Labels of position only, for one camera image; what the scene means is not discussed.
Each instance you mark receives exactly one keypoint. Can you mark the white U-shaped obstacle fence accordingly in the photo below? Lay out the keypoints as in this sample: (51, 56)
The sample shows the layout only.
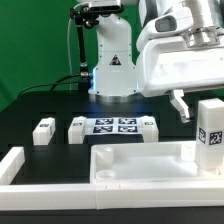
(103, 195)

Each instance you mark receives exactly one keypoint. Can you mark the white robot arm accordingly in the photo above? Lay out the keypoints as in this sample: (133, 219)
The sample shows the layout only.
(122, 36)

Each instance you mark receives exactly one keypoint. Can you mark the black camera on mount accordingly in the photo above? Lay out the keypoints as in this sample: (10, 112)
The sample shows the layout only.
(105, 6)

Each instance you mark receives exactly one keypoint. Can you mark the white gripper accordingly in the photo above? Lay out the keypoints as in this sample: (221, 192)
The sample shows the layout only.
(167, 64)

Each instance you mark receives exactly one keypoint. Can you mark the fiducial marker base sheet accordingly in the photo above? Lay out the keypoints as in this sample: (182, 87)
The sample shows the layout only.
(113, 125)

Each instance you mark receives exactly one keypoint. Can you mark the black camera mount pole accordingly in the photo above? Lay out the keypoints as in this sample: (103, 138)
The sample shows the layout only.
(82, 46)

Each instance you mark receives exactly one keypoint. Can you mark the white desk tabletop tray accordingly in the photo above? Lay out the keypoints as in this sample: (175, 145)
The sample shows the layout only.
(148, 162)

